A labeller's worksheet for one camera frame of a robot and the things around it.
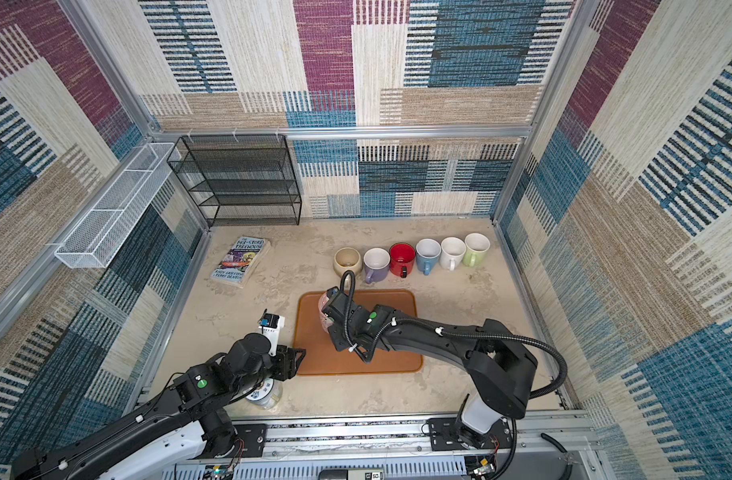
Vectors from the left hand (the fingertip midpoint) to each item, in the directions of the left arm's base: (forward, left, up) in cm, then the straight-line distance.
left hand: (298, 347), depth 77 cm
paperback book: (+35, +27, -9) cm, 45 cm away
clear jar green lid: (-10, +7, -3) cm, 13 cm away
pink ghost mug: (+10, -6, +5) cm, 13 cm away
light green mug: (+33, -54, -1) cm, 63 cm away
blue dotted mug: (+32, -38, -2) cm, 50 cm away
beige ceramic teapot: (+34, -11, -7) cm, 36 cm away
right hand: (+4, -11, -2) cm, 12 cm away
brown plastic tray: (+3, -4, -15) cm, 16 cm away
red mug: (+34, -30, -6) cm, 46 cm away
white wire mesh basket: (+19, +45, +23) cm, 54 cm away
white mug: (+33, -46, -3) cm, 57 cm away
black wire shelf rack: (+60, +28, +7) cm, 66 cm away
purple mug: (+31, -21, -6) cm, 38 cm away
